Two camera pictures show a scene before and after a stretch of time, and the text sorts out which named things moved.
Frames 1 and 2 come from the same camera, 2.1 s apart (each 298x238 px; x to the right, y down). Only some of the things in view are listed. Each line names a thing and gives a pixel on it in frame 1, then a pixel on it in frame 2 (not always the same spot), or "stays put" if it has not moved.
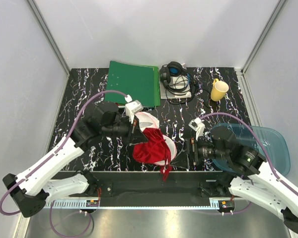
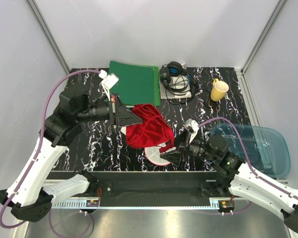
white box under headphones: x=179 y=87 stays put
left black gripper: x=134 y=136 → x=125 y=116
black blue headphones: x=180 y=85 stays put
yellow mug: x=219 y=90 stays put
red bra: x=156 y=151 → x=154 y=131
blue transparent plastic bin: x=268 y=144 stays put
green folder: x=141 y=82 stays put
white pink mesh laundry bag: x=148 y=120 → x=153 y=154
